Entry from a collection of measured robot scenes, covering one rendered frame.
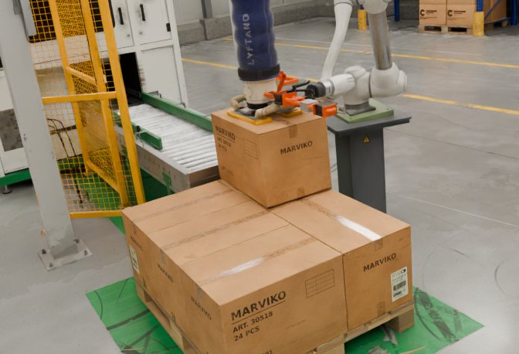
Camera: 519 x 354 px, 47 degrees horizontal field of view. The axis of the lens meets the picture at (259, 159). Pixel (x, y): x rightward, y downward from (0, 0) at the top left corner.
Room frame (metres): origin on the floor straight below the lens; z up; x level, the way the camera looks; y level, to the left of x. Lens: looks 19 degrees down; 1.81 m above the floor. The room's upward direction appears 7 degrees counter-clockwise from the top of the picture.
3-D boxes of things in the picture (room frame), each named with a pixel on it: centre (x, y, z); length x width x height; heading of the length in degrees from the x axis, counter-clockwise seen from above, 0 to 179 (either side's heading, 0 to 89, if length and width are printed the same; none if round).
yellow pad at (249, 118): (3.13, 0.03, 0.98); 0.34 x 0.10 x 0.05; 27
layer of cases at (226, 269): (2.75, 0.07, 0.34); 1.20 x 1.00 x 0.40; 29
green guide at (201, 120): (4.96, 0.62, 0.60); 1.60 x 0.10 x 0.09; 29
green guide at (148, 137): (4.70, 1.09, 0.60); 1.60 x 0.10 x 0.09; 29
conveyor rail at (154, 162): (4.36, 0.97, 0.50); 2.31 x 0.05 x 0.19; 29
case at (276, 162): (3.16, -0.06, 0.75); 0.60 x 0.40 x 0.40; 26
